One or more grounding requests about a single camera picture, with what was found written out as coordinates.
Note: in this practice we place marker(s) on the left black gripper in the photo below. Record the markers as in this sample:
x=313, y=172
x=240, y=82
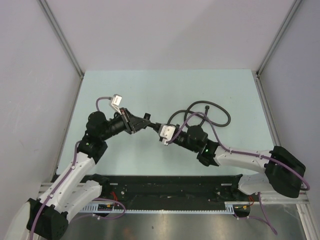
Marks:
x=136, y=123

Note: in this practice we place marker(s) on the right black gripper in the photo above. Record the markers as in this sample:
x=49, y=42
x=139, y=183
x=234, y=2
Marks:
x=158, y=130

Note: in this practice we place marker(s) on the black T-shaped connector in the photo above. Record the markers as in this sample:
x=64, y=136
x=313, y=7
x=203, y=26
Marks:
x=147, y=117

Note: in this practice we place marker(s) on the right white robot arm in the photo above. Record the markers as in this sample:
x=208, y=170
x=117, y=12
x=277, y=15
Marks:
x=275, y=170

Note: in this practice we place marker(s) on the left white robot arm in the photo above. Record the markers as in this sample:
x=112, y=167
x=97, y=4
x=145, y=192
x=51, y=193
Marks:
x=51, y=214

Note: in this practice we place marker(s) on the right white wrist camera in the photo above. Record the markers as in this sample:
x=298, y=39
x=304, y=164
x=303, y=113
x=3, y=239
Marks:
x=166, y=133

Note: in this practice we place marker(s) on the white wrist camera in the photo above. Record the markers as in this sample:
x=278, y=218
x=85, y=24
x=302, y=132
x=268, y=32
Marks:
x=115, y=101
x=166, y=133

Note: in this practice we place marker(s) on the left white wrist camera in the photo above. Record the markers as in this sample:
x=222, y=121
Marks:
x=115, y=101

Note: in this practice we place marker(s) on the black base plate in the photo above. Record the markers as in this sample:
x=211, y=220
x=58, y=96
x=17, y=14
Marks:
x=184, y=194

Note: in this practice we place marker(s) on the left aluminium corner post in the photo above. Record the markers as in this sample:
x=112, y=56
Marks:
x=57, y=30

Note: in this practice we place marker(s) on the aluminium corner post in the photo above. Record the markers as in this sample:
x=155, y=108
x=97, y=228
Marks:
x=279, y=35
x=57, y=30

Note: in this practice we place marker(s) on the right aluminium corner post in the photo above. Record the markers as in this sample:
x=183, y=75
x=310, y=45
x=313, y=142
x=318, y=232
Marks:
x=279, y=35

